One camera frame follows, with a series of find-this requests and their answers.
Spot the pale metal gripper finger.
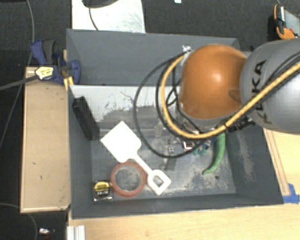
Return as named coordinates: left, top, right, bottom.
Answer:
left=163, top=145, right=178, bottom=172
left=154, top=124, right=177, bottom=146

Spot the green toy snake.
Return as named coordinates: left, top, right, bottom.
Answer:
left=202, top=132, right=227, bottom=176

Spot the white plastic scoop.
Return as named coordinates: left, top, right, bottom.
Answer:
left=100, top=120, right=172, bottom=196

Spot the yellow and black tape measure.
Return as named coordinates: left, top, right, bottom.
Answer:
left=93, top=180, right=114, bottom=203

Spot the dark green flat block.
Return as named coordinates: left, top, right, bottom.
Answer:
left=71, top=96, right=100, bottom=141

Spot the grey metal bin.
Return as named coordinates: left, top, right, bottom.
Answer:
left=65, top=28, right=285, bottom=220

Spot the pale wood board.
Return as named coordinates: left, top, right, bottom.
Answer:
left=19, top=66, right=72, bottom=214

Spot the red-brown tape ring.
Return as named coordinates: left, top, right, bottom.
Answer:
left=110, top=161, right=148, bottom=198

